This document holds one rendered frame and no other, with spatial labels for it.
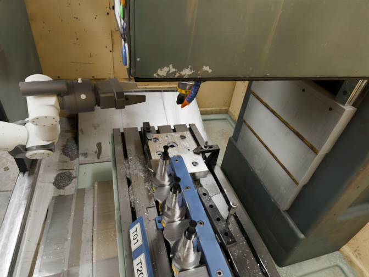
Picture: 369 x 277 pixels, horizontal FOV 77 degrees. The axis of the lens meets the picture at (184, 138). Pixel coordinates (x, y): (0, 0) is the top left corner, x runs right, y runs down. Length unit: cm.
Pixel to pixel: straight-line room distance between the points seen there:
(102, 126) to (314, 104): 129
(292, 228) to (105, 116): 133
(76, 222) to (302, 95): 106
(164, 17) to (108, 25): 137
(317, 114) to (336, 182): 24
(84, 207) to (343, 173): 107
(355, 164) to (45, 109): 89
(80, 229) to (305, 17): 107
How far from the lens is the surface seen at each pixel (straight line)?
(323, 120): 89
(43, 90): 65
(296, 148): 99
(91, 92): 66
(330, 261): 149
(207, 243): 56
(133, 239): 89
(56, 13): 172
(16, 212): 123
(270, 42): 44
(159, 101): 185
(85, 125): 172
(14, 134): 89
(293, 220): 116
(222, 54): 40
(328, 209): 102
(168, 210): 57
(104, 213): 118
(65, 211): 128
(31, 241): 128
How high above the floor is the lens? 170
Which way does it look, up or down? 37 degrees down
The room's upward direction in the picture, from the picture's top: 9 degrees clockwise
